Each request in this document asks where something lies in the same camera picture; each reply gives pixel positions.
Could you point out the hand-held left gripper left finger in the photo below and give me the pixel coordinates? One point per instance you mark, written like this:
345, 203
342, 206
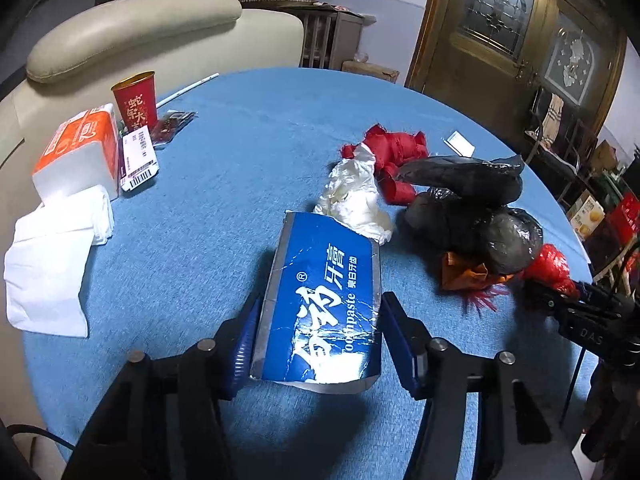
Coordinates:
241, 347

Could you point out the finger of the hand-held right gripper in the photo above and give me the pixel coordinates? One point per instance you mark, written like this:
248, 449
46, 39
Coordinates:
545, 300

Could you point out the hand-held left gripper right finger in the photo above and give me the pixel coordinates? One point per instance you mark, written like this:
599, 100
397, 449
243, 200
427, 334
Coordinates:
400, 350

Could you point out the small red plastic bag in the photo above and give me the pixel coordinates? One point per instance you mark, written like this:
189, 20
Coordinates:
550, 262

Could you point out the blue toothpaste box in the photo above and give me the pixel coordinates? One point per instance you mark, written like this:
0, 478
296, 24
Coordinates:
320, 310

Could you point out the clear plastic packet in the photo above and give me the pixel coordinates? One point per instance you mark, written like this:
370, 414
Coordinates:
460, 142

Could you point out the red cloth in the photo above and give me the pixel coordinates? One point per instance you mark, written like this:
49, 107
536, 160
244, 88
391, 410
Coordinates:
400, 150

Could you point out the red shredded plastic scrap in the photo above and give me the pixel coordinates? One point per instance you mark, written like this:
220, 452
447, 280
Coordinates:
482, 302

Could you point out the white small bench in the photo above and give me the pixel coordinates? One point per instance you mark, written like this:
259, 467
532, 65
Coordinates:
612, 265

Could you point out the orange wrapper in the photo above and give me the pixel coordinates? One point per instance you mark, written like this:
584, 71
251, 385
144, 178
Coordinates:
460, 275

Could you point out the yellow carton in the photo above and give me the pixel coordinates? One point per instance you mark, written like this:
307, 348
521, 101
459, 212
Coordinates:
587, 217

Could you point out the black plastic bag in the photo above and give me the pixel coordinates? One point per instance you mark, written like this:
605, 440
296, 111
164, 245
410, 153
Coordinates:
475, 230
465, 175

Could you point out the red carton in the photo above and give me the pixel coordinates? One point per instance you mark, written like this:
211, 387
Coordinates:
625, 212

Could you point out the metal chair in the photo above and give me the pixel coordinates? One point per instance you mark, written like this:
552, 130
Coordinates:
550, 160

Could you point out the white plastic bag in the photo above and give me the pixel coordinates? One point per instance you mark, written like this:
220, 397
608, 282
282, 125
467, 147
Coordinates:
350, 195

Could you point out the blue tablecloth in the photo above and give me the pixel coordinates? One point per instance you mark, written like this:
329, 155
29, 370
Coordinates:
225, 185

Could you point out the white tissues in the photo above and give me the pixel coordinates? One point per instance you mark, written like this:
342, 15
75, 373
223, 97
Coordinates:
45, 270

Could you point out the white labelled packet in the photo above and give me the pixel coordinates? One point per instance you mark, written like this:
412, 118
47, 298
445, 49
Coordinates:
137, 157

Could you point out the dark snack wrapper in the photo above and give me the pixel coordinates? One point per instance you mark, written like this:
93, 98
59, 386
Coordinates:
170, 127

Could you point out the orange tissue pack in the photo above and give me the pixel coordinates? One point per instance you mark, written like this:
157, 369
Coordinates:
75, 155

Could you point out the wooden door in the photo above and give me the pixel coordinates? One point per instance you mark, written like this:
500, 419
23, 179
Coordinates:
440, 60

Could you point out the white straw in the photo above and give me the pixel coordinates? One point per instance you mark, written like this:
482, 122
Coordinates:
190, 89

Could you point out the red paper cup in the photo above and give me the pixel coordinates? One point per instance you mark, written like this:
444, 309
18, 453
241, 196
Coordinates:
135, 105

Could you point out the cardboard box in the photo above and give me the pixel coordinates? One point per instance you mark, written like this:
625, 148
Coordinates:
370, 70

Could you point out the wooden slatted crib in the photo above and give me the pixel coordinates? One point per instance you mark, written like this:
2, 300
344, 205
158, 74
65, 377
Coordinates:
320, 35

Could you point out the cream sofa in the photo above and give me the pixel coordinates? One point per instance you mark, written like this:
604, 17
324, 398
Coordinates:
150, 25

